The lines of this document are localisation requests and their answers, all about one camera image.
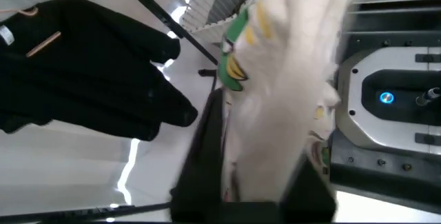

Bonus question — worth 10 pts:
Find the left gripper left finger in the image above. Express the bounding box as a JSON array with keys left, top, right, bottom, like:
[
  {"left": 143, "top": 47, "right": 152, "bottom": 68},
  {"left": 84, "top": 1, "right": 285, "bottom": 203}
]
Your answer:
[{"left": 170, "top": 88, "right": 225, "bottom": 223}]

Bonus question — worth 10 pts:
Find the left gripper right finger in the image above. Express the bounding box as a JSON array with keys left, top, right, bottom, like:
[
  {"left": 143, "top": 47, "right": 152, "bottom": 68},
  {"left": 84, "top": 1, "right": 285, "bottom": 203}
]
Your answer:
[{"left": 278, "top": 154, "right": 337, "bottom": 223}]

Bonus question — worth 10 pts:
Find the cream printed garment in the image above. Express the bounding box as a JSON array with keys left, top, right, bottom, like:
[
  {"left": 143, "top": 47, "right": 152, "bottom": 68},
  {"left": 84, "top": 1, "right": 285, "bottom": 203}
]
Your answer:
[{"left": 216, "top": 0, "right": 366, "bottom": 204}]

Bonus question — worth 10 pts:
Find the black garment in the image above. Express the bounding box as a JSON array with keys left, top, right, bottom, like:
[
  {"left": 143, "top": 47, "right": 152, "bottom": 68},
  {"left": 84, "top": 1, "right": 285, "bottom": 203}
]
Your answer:
[{"left": 0, "top": 0, "right": 199, "bottom": 141}]

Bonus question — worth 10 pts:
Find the pink clothes hanger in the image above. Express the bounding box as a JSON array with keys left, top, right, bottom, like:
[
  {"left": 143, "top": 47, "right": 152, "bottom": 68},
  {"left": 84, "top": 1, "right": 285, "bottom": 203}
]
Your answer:
[{"left": 0, "top": 6, "right": 62, "bottom": 59}]

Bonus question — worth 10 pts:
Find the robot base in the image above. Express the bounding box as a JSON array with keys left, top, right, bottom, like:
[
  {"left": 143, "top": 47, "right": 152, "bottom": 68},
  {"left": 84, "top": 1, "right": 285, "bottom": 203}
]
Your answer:
[{"left": 329, "top": 0, "right": 441, "bottom": 214}]

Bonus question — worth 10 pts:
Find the black clothes rack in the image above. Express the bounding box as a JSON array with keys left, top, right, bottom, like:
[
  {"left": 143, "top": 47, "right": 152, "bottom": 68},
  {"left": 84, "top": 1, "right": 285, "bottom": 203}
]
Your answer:
[{"left": 0, "top": 0, "right": 221, "bottom": 223}]

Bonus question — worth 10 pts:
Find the white laundry basket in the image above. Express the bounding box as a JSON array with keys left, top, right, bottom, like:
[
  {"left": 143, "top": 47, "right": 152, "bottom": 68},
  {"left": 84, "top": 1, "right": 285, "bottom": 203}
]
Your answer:
[{"left": 181, "top": 0, "right": 276, "bottom": 42}]

